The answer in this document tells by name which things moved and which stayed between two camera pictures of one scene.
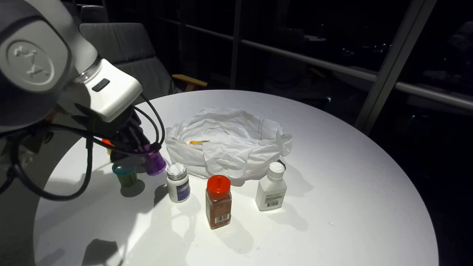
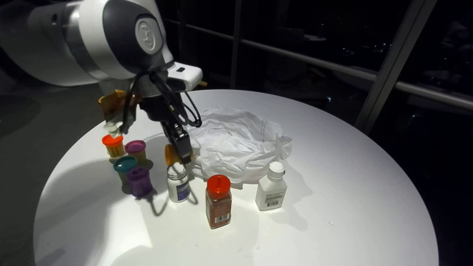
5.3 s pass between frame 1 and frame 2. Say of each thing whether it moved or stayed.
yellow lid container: moved
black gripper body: moved
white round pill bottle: stayed
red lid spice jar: stayed
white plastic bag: stayed
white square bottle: stayed
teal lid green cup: stayed
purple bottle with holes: moved
